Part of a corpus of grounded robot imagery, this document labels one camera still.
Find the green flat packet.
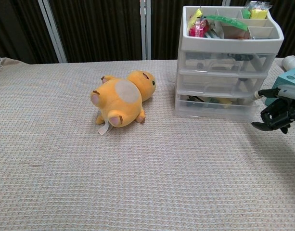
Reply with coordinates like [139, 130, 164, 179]
[206, 14, 249, 31]

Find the black folding screen white frame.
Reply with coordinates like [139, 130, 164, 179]
[0, 0, 295, 64]

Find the red shiny packet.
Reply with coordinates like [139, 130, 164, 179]
[189, 20, 210, 38]

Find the yellow small packet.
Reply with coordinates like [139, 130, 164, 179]
[190, 8, 203, 29]

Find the yellow small sachet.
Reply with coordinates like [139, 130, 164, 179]
[249, 8, 268, 20]

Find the yellow plush duck toy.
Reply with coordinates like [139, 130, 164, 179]
[90, 70, 157, 135]

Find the clear plastic drawer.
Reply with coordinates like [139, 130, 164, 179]
[176, 69, 268, 96]
[175, 92, 260, 124]
[180, 50, 278, 74]

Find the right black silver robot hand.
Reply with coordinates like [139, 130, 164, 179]
[251, 87, 295, 135]

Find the beige woven tablecloth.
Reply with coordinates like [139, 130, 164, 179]
[0, 57, 295, 231]

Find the teal product box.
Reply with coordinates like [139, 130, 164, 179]
[264, 69, 295, 106]

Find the white drawer organizer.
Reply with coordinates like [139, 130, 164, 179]
[175, 5, 284, 124]

